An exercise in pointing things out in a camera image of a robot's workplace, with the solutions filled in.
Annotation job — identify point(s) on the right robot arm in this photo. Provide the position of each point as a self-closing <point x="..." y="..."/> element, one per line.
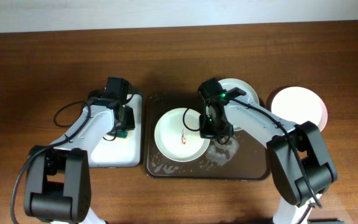
<point x="301" y="165"/>

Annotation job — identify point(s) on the green and yellow sponge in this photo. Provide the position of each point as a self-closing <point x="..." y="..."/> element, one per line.
<point x="122" y="134"/>

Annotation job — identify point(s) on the white pinkish plate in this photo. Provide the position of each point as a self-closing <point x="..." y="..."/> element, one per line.
<point x="299" y="104"/>

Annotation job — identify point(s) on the small soapy water tray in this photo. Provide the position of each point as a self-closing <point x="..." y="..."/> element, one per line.
<point x="122" y="152"/>

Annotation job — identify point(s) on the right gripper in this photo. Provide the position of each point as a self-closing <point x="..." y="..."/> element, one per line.
<point x="213" y="131"/>

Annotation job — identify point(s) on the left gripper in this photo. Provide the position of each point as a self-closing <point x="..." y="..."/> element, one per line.
<point x="127" y="121"/>

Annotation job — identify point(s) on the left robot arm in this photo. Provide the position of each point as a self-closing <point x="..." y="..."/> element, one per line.
<point x="57" y="176"/>

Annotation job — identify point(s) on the pale green plate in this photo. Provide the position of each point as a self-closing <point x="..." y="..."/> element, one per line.
<point x="240" y="105"/>

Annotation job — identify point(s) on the large brown plastic tray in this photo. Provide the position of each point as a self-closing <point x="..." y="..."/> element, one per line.
<point x="242" y="158"/>

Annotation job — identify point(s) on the cream plate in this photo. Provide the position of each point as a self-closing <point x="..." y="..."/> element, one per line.
<point x="175" y="141"/>

